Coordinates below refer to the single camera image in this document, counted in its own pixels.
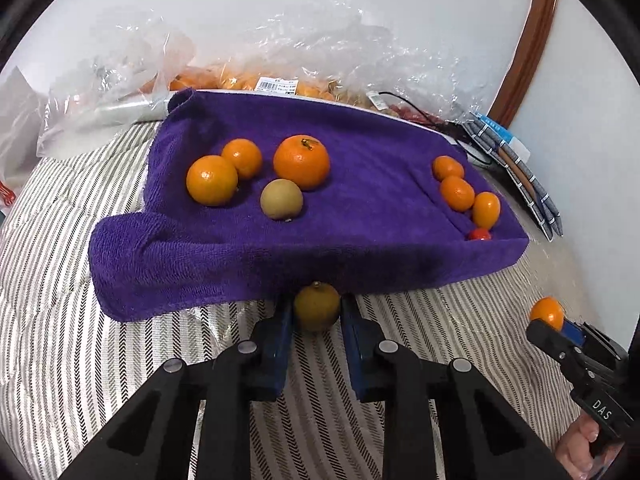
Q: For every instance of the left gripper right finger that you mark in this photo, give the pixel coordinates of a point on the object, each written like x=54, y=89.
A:
x=439, y=415

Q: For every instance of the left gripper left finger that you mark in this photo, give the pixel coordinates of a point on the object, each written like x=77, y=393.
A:
x=193, y=418

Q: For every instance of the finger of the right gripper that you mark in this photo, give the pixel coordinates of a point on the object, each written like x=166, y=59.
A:
x=548, y=340
x=574, y=333

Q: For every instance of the orange mandarin larger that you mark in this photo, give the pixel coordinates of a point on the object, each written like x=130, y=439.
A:
x=486, y=210

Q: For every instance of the orange mandarin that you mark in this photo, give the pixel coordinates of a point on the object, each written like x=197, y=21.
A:
x=457, y=193

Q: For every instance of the small orange group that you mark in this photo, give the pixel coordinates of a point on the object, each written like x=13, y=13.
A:
x=444, y=166

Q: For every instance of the green-brown round fruit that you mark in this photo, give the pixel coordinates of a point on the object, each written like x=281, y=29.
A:
x=281, y=199

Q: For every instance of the large orange with stem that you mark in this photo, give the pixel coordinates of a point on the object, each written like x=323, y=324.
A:
x=303, y=160

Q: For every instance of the right hand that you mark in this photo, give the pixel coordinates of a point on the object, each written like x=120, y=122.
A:
x=573, y=449

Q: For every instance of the striped bed quilt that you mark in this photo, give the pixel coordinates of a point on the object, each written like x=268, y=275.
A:
x=66, y=368

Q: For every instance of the small red tomato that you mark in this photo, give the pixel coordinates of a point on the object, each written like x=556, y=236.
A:
x=479, y=234

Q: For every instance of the purple towel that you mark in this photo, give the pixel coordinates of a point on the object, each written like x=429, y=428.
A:
x=378, y=224

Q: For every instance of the white plastic bag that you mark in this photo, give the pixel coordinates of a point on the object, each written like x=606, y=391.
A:
x=21, y=109

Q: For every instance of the clear plastic bag left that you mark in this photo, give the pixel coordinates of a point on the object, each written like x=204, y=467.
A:
x=126, y=82

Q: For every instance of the clear bag of oranges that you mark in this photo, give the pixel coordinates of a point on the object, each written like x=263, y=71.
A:
x=330, y=50

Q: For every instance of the brown wooden door frame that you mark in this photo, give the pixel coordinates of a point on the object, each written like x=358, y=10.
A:
x=525, y=61

